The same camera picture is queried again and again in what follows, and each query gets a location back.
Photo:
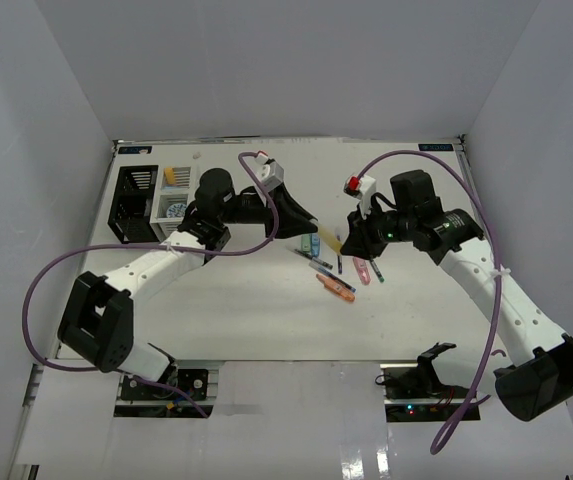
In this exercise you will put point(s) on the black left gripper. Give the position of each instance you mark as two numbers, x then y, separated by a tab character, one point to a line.
293	221

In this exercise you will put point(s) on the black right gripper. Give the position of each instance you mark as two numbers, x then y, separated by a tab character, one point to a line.
359	241

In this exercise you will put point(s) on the yellow highlighter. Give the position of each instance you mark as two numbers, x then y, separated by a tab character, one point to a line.
327	237

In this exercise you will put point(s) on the blue white tape roll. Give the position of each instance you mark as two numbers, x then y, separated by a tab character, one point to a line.
176	210

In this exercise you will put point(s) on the orange capped highlighter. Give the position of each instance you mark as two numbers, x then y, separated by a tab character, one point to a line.
169	176

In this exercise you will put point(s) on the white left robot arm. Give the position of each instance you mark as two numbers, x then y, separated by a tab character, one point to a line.
98	322

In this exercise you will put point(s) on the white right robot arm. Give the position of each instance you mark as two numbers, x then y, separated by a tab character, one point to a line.
540	375

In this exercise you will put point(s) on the green capped highlighter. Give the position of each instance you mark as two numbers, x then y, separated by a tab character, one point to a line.
306	243

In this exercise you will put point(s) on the purple gel pen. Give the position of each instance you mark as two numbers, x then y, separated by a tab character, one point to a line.
337	233

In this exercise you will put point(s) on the pink highlighter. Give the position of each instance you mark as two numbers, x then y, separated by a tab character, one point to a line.
362	270

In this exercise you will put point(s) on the blue uncapped highlighter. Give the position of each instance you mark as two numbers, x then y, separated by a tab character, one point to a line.
315	245

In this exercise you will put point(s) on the green gel pen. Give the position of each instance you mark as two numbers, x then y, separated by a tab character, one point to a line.
376	269

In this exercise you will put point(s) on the black gel pen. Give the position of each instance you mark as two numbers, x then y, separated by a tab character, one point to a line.
313	259

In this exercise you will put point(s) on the blue gel pen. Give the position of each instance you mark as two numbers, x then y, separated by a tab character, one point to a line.
326	273

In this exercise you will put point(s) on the white slotted organizer box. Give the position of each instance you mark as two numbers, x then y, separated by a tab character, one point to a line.
185	175

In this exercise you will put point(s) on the black slotted organizer box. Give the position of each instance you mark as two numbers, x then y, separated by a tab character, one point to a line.
130	212

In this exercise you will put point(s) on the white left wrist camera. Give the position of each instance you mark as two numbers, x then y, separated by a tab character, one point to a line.
269	172

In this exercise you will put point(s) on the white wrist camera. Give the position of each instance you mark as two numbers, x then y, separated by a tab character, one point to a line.
363	189
269	172

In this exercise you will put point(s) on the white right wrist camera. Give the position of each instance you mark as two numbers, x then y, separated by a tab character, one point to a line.
363	189

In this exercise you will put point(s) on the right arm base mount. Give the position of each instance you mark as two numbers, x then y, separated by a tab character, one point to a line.
415	393

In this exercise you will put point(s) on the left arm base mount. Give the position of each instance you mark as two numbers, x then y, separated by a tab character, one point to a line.
193	396

